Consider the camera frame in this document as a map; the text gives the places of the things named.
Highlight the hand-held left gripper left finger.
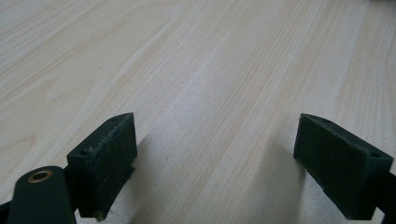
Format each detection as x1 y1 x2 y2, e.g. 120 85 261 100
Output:
66 112 138 222

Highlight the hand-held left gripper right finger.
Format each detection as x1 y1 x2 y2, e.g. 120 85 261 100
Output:
292 112 394 221

